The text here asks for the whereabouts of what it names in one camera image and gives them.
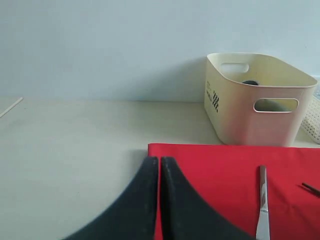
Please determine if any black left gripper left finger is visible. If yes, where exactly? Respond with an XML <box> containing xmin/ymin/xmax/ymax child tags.
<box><xmin>66</xmin><ymin>156</ymin><xmax>159</xmax><ymax>240</ymax></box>

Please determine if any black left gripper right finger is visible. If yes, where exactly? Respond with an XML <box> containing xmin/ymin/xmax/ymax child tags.
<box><xmin>159</xmin><ymin>157</ymin><xmax>254</xmax><ymax>240</ymax></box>

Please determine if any dark wooden chopstick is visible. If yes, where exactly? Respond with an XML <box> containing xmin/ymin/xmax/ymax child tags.
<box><xmin>301</xmin><ymin>182</ymin><xmax>320</xmax><ymax>197</ymax></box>

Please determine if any stainless steel cup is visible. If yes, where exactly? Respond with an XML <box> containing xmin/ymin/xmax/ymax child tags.
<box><xmin>240</xmin><ymin>79</ymin><xmax>291</xmax><ymax>112</ymax></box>

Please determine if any red table cloth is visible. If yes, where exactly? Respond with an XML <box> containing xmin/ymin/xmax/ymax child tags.
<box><xmin>147</xmin><ymin>143</ymin><xmax>320</xmax><ymax>240</ymax></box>

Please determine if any metal table knife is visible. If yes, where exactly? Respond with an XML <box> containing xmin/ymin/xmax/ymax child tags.
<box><xmin>255</xmin><ymin>165</ymin><xmax>270</xmax><ymax>240</ymax></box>

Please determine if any cream plastic bin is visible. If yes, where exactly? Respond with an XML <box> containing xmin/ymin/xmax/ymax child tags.
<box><xmin>204</xmin><ymin>53</ymin><xmax>318</xmax><ymax>147</ymax></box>

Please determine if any white perforated plastic basket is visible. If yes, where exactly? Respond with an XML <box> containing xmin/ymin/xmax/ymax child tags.
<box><xmin>301</xmin><ymin>87</ymin><xmax>320</xmax><ymax>145</ymax></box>

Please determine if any white strip on table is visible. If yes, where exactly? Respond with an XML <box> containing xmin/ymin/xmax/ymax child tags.
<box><xmin>0</xmin><ymin>97</ymin><xmax>24</xmax><ymax>118</ymax></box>

